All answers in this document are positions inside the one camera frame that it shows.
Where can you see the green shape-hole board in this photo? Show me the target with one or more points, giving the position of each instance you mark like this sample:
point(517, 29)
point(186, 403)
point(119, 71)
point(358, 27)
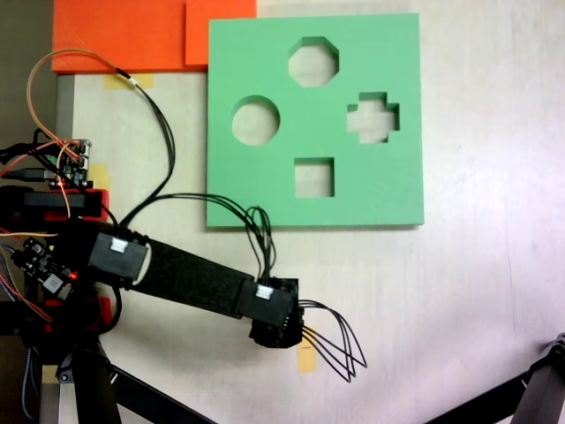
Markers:
point(265, 66)

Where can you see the yellow tape piece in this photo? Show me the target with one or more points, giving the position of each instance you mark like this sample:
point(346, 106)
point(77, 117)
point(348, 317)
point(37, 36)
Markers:
point(307, 360)
point(101, 176)
point(49, 374)
point(128, 81)

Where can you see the red printed base clamp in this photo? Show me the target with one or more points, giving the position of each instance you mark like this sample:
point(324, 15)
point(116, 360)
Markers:
point(105, 305)
point(99, 194)

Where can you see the black power circuit board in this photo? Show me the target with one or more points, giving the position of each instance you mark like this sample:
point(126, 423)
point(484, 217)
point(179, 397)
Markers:
point(35, 258)

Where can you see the circuit board with USB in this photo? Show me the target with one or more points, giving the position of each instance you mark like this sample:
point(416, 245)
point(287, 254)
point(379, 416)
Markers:
point(70, 161)

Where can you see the notched black tripod leg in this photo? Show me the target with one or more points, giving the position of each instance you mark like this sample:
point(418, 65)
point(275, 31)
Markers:
point(543, 388)

